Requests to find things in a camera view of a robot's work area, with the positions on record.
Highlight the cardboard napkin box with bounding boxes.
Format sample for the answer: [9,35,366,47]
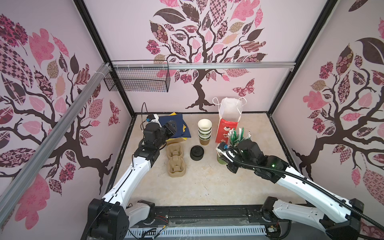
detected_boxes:
[167,138,187,146]

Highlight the blue napkin stack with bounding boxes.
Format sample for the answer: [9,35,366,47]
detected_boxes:
[159,114,191,139]

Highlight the green white straw packets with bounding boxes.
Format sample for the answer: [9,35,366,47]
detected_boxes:
[228,128,252,147]

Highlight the aluminium frame bar back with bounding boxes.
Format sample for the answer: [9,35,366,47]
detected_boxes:
[113,62,296,70]

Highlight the aluminium frame bar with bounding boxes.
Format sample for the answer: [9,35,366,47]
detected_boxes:
[1,63,111,224]
[113,62,296,70]

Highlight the aluminium frame bar left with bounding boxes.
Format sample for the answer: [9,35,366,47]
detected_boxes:
[1,63,111,224]

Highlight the green paper coffee cup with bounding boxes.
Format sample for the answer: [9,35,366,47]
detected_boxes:
[217,152,228,165]

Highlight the pulp cup carrier tray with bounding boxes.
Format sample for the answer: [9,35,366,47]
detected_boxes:
[167,143,187,178]

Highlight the stack of black lids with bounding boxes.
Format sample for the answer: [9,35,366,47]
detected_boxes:
[190,146,205,161]

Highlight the stack of paper cups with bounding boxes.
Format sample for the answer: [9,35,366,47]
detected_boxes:
[198,119,213,146]

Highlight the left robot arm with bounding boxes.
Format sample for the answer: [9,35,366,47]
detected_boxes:
[81,115,178,240]

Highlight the white cable duct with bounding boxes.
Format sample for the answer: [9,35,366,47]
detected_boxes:
[126,226,267,240]

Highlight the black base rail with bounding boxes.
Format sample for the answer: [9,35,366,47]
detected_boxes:
[80,203,340,240]

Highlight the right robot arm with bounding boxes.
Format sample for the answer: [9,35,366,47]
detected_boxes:
[217,139,384,240]

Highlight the red white paper bag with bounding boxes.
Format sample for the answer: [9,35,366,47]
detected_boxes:
[213,97,247,144]

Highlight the black wire basket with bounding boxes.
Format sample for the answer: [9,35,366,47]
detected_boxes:
[104,60,171,93]

